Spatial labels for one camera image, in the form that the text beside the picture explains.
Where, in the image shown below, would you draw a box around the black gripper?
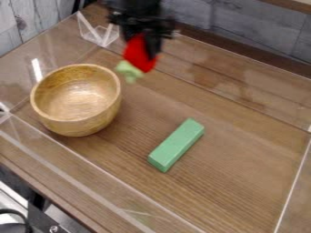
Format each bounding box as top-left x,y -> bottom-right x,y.
106,0 -> 176,60

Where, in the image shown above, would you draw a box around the red felt strawberry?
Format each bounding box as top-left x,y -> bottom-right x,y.
114,34 -> 156,84

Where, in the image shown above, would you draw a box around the wooden bowl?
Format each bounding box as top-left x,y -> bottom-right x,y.
30,64 -> 121,137

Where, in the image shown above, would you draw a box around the green rectangular block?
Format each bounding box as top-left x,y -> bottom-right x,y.
146,118 -> 205,173

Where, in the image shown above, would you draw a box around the clear acrylic corner bracket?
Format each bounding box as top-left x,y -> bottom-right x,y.
76,12 -> 118,47

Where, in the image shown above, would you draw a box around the clear acrylic enclosure walls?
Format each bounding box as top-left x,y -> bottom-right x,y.
0,16 -> 311,233

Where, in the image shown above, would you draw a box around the black table frame bracket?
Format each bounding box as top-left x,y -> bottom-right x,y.
26,204 -> 69,233

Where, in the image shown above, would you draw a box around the black cable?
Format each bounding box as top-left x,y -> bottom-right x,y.
0,208 -> 33,233

